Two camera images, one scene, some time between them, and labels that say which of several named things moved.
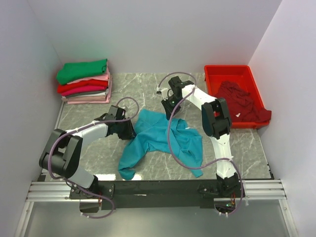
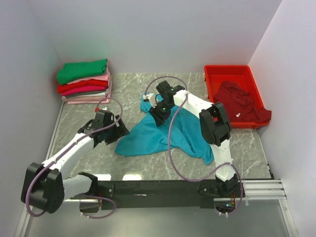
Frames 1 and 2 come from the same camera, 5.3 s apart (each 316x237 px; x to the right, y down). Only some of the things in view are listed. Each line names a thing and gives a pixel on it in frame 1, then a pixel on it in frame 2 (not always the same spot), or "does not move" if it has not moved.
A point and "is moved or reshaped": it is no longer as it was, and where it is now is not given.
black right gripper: (168, 109) to (161, 119)
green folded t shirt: (73, 70) does not move
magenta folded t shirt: (83, 89) does not move
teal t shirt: (152, 134) is moved or reshaped
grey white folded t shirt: (101, 93) does not move
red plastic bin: (242, 76) does not move
